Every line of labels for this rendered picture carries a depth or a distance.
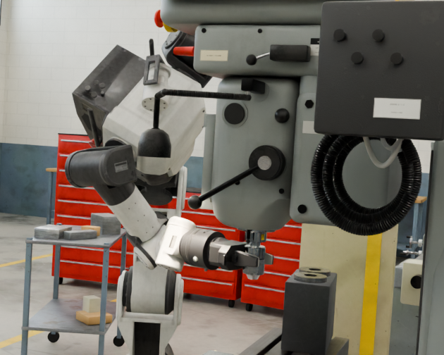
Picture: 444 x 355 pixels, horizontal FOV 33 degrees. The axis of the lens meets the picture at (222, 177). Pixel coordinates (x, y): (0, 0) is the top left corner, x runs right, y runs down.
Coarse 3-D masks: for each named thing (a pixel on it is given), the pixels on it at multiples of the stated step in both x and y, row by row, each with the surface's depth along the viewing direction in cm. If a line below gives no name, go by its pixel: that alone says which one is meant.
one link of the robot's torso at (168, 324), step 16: (176, 288) 225; (176, 304) 225; (128, 320) 226; (144, 320) 226; (160, 320) 226; (176, 320) 226; (128, 336) 227; (144, 336) 232; (160, 336) 227; (144, 352) 235; (160, 352) 228
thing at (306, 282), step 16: (304, 272) 206; (320, 272) 207; (288, 288) 197; (304, 288) 196; (320, 288) 195; (288, 304) 197; (304, 304) 196; (320, 304) 195; (288, 320) 197; (304, 320) 196; (320, 320) 195; (288, 336) 198; (304, 336) 197; (320, 336) 196; (304, 352) 197; (320, 352) 196
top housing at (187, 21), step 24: (168, 0) 153; (192, 0) 150; (216, 0) 148; (240, 0) 147; (264, 0) 145; (288, 0) 143; (312, 0) 142; (336, 0) 140; (360, 0) 139; (384, 0) 144; (168, 24) 156; (192, 24) 153; (216, 24) 151; (240, 24) 149; (264, 24) 147; (288, 24) 146; (312, 24) 144
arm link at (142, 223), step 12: (120, 204) 189; (132, 204) 191; (144, 204) 194; (120, 216) 192; (132, 216) 192; (144, 216) 194; (156, 216) 198; (132, 228) 194; (144, 228) 195; (156, 228) 197; (132, 240) 197; (144, 240) 197; (144, 252) 195; (144, 264) 200
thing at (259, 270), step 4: (248, 252) 159; (252, 252) 158; (256, 252) 158; (260, 252) 159; (264, 252) 160; (260, 256) 159; (264, 256) 160; (260, 260) 159; (264, 260) 160; (260, 264) 159; (264, 264) 161; (244, 268) 160; (248, 268) 159; (252, 268) 159; (256, 268) 159; (260, 268) 159; (244, 272) 160; (248, 272) 159; (252, 272) 159; (256, 272) 159; (260, 272) 159
